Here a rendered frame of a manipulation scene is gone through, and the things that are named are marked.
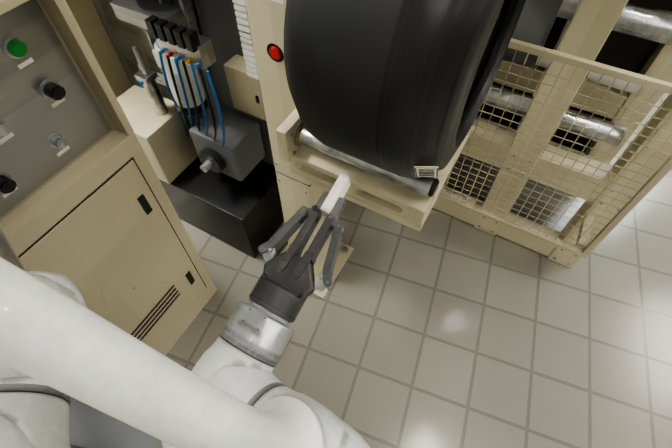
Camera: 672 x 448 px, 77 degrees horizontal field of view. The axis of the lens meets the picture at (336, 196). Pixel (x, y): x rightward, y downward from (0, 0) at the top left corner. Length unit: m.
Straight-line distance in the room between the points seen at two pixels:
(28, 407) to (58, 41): 0.65
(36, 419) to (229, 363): 0.30
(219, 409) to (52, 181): 0.80
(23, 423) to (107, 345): 0.38
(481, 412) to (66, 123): 1.52
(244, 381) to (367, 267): 1.30
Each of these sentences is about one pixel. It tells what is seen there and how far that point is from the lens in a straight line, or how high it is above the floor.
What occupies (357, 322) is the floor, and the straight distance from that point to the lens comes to 1.73.
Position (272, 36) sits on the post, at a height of 1.10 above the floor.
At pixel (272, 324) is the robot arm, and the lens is 0.59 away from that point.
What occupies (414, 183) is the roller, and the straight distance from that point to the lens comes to 0.92.
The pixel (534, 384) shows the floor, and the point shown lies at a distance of 1.81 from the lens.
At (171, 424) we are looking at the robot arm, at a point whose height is 1.24.
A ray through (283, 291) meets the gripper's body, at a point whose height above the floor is 1.07.
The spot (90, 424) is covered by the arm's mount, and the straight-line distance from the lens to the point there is 0.97.
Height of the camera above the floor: 1.62
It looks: 53 degrees down
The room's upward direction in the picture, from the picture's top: straight up
